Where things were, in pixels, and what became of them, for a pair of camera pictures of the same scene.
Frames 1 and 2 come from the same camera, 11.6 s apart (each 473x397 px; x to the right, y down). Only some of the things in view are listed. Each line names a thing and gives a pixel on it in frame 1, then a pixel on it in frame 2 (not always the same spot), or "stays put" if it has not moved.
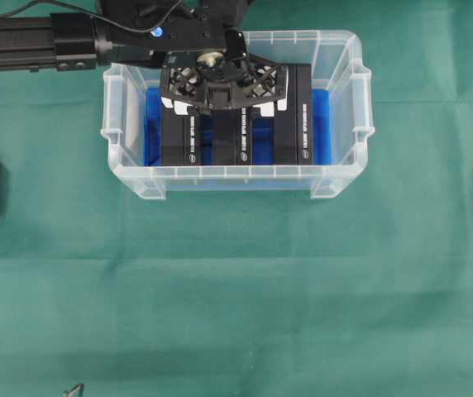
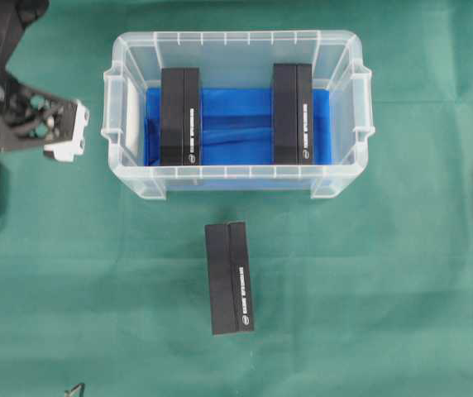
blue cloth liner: (262, 131) stays put
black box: (232, 136) -> (228, 278)
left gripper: (206, 41) -> (2, 103)
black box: (293, 127) stays put
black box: (179, 137) stays put
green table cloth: (393, 290) stays put
